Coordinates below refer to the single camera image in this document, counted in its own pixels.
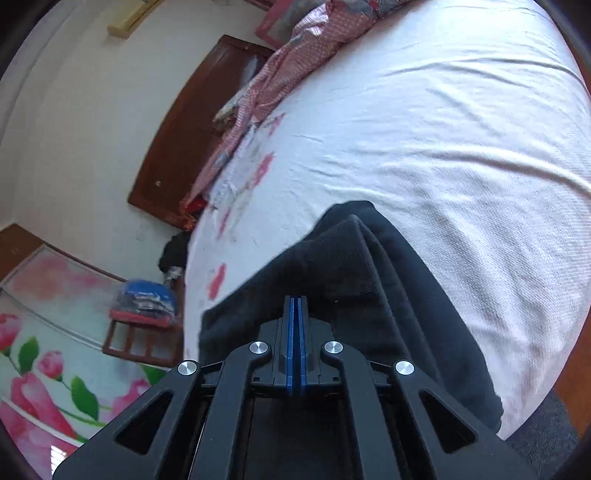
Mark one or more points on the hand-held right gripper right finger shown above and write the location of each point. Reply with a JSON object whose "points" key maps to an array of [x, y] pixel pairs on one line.
{"points": [[301, 350]]}

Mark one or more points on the dark grey rug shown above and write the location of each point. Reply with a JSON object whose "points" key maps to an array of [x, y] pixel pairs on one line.
{"points": [[540, 429]]}

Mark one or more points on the red cloth item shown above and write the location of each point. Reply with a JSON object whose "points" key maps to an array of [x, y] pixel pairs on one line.
{"points": [[194, 212]]}

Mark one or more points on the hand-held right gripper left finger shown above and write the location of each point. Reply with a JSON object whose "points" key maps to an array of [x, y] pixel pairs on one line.
{"points": [[288, 350]]}

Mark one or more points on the bed with white floral sheet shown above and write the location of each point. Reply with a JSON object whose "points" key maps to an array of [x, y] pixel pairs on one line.
{"points": [[438, 138]]}

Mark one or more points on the red patterned quilt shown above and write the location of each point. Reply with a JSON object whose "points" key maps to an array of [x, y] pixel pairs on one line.
{"points": [[286, 69]]}

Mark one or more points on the black sports pants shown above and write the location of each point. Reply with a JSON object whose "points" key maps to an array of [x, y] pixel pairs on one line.
{"points": [[378, 277]]}

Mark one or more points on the brown wooden chair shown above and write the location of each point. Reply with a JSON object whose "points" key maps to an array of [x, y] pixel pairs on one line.
{"points": [[138, 337]]}

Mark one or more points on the pile of dark clothes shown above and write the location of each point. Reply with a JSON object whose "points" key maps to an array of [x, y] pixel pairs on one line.
{"points": [[173, 254]]}

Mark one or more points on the pink edged cartoon pillow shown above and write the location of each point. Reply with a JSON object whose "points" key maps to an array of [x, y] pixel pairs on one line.
{"points": [[272, 27]]}

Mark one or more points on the brown wooden headboard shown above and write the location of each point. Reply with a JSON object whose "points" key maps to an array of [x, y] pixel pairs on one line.
{"points": [[184, 138]]}

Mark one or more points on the beige air conditioner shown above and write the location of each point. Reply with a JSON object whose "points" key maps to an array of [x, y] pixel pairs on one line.
{"points": [[131, 16]]}

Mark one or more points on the floral print wardrobe door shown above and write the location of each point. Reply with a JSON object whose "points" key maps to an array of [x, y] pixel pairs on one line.
{"points": [[46, 360]]}

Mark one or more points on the clear plastic bag of clothes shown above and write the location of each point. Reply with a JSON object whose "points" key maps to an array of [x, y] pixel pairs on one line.
{"points": [[147, 297]]}

